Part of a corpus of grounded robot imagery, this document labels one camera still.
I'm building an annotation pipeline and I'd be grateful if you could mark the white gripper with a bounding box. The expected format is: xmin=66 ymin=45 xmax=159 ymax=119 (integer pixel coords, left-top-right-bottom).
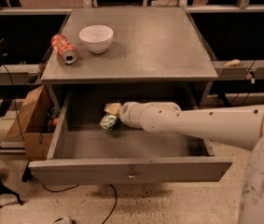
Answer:
xmin=104 ymin=102 xmax=149 ymax=129

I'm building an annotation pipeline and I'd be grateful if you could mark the cardboard box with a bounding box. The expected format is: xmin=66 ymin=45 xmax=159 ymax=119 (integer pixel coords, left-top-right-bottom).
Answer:
xmin=6 ymin=85 xmax=53 ymax=161

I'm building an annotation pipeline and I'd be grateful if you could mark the white bowl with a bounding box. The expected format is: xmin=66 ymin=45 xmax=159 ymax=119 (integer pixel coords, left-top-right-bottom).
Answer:
xmin=79 ymin=25 xmax=114 ymax=53

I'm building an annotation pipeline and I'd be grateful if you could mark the orange soda can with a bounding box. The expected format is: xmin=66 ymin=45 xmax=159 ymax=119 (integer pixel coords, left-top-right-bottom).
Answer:
xmin=50 ymin=34 xmax=77 ymax=64

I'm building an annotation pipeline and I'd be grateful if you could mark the grey cabinet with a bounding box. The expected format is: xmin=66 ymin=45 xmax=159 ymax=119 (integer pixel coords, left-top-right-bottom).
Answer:
xmin=40 ymin=7 xmax=219 ymax=113

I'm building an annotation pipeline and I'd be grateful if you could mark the grey open top drawer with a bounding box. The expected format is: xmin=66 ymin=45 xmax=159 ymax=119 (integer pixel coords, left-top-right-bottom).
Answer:
xmin=29 ymin=88 xmax=232 ymax=186

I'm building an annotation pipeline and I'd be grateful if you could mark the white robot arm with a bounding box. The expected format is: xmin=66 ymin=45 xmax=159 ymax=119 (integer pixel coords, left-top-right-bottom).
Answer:
xmin=100 ymin=102 xmax=264 ymax=224

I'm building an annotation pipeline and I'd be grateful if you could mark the green soda can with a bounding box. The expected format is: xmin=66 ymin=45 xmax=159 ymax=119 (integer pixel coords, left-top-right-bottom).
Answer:
xmin=100 ymin=113 xmax=118 ymax=131

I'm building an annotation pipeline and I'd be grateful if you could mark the black floor cable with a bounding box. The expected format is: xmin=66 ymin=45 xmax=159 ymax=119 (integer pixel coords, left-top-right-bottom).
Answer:
xmin=41 ymin=184 xmax=118 ymax=224

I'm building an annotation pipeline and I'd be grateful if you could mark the small yellow foam piece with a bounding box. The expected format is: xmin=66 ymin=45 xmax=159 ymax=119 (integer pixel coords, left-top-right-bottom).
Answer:
xmin=224 ymin=59 xmax=240 ymax=67

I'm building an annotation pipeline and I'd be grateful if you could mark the black cable at right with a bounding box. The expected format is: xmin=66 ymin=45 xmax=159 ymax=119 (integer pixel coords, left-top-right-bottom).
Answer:
xmin=229 ymin=59 xmax=257 ymax=105

